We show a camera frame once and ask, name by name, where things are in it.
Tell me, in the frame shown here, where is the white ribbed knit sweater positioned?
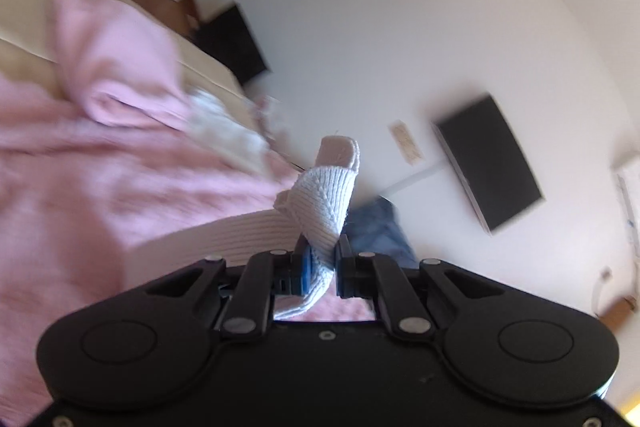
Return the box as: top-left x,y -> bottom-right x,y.
125,135 -> 360,320

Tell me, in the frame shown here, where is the white folded garment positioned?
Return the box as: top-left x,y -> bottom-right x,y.
186,89 -> 272,178

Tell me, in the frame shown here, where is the pink fluffy bed blanket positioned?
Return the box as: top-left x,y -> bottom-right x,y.
0,0 -> 377,427

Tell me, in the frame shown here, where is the black chair back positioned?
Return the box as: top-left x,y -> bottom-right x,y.
193,4 -> 269,86

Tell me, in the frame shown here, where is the beige wall outlet plate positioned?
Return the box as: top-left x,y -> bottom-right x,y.
390,120 -> 423,166

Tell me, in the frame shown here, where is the wall-mounted black television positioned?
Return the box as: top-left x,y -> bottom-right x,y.
434,94 -> 544,234

